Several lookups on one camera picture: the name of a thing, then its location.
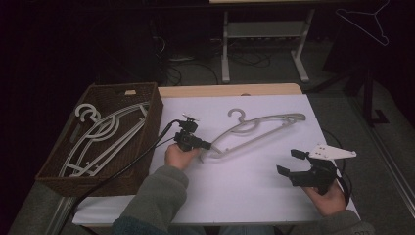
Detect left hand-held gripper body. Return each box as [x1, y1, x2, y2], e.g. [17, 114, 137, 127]
[173, 113, 205, 153]

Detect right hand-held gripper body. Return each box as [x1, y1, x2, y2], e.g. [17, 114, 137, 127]
[288, 143, 357, 197]

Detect grey plastic hanger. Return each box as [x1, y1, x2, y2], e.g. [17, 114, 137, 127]
[58, 103, 151, 177]
[199, 108, 307, 164]
[67, 106, 151, 179]

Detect brown woven basket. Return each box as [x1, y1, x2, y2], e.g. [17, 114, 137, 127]
[34, 81, 164, 198]

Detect person's left hand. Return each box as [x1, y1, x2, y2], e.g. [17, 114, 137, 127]
[163, 143, 202, 171]

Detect person's right hand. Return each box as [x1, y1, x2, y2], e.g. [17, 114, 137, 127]
[300, 178, 347, 218]

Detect dark metal stand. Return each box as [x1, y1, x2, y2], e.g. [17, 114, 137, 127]
[306, 19, 392, 127]

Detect thick black gripper cable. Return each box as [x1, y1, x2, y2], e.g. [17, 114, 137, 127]
[57, 118, 181, 235]

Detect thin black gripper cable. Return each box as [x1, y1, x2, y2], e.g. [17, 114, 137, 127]
[140, 136, 177, 155]

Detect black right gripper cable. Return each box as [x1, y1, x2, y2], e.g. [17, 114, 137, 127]
[321, 128, 354, 208]

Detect black floor cables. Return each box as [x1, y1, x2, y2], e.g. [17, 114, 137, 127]
[153, 35, 272, 86]

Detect white metal desk frame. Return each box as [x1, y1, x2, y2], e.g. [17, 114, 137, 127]
[208, 0, 317, 84]

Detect white wire hanger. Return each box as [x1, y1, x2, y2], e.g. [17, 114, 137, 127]
[335, 0, 392, 47]

